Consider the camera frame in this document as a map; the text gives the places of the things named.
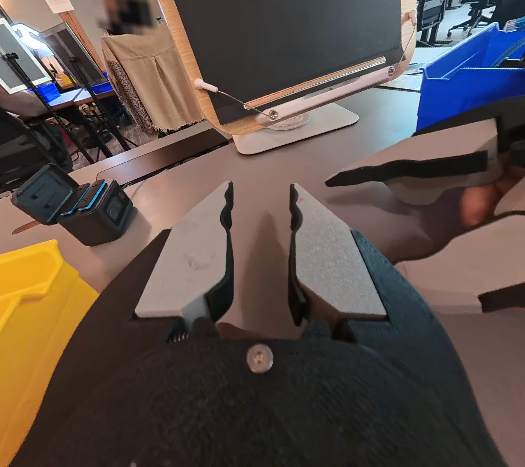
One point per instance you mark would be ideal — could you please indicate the beige hanging cloth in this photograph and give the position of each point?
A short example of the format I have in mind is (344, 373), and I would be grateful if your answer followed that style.
(156, 77)

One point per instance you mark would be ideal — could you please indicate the black computer monitor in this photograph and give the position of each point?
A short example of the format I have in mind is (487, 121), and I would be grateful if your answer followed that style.
(279, 16)

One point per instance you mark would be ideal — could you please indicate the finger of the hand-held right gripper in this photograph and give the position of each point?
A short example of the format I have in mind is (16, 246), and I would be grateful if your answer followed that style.
(443, 147)
(484, 258)

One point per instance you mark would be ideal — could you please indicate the yellow plastic bin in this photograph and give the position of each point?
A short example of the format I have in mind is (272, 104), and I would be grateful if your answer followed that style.
(33, 327)

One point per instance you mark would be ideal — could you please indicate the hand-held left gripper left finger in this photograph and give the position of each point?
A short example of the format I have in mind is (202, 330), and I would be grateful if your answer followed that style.
(184, 270)

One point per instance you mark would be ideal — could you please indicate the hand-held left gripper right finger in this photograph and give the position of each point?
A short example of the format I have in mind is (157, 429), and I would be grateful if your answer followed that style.
(336, 270)

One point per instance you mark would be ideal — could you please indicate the blue plastic bin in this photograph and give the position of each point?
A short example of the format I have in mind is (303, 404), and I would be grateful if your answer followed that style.
(459, 81)

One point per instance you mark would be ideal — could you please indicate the black device case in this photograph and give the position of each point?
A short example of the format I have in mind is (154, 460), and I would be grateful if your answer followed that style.
(90, 209)

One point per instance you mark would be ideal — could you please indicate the person's right hand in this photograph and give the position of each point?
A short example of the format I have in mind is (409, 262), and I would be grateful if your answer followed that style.
(480, 204)

